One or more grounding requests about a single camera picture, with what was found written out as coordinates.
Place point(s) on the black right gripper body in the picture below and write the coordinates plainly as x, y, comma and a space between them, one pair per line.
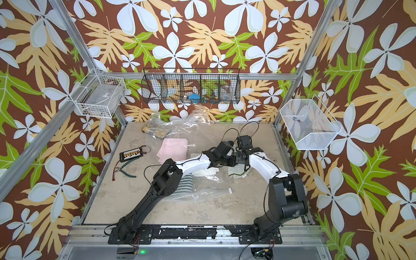
239, 157

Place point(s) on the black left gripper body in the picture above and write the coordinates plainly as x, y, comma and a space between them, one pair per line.
229, 161

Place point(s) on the pale green towel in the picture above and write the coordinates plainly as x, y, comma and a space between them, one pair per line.
238, 171

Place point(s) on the green white striped towel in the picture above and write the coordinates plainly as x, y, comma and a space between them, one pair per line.
186, 187

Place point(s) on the pink towel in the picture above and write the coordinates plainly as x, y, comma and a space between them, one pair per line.
173, 148

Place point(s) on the clear plastic vacuum bag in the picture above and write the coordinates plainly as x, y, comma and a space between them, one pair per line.
200, 132

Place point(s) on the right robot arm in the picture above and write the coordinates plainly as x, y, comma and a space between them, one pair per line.
284, 199

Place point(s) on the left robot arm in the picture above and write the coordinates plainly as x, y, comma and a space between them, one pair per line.
165, 182

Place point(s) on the white mesh basket right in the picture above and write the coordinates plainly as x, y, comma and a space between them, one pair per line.
310, 123

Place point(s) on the yellow black screwdriver bit case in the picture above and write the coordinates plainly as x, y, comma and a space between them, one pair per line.
156, 129

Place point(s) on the black parallel charging board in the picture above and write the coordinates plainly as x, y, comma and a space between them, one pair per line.
134, 153

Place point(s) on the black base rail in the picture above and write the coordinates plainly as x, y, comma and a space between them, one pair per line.
148, 234

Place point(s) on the black wire basket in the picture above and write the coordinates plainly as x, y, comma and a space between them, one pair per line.
191, 86

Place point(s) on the green handled pliers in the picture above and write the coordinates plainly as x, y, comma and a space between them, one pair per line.
121, 169

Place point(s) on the white wire basket left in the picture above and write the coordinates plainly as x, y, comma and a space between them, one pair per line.
99, 95

